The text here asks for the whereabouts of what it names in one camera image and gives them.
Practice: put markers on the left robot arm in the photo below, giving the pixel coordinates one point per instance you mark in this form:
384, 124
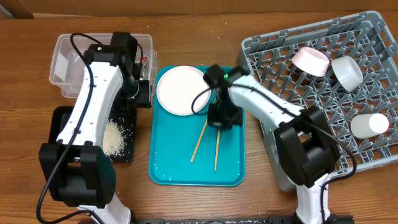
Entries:
76, 170

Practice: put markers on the small white cup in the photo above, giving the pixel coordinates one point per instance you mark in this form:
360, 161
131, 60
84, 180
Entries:
369, 125

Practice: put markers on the clear plastic bin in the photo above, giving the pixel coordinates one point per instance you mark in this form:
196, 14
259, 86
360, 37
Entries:
67, 68

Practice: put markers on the pink bowl with rice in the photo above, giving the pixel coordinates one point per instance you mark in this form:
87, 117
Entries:
311, 61

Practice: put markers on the grey bowl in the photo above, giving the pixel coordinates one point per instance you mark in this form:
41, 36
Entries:
347, 72

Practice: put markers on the pile of rice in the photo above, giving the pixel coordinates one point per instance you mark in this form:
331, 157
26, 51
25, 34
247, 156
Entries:
113, 142

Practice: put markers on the wooden chopstick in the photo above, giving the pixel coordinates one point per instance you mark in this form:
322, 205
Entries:
217, 149
199, 141

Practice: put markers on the red snack wrapper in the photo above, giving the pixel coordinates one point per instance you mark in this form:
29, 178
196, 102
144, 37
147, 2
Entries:
143, 60

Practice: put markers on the teal serving tray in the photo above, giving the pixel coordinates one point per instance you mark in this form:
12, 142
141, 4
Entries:
172, 144

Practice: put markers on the grey dish rack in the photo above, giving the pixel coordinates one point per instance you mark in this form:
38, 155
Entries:
366, 38

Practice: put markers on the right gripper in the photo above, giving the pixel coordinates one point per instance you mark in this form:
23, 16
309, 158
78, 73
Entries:
214, 121

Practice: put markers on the large pink plate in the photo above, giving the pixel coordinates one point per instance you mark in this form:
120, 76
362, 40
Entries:
178, 87

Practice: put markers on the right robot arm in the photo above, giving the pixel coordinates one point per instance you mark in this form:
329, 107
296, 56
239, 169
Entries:
301, 137

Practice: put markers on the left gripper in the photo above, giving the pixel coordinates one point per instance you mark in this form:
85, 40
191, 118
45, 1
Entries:
144, 99

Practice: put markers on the black tray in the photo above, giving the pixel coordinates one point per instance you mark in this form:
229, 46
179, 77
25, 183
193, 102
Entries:
126, 119

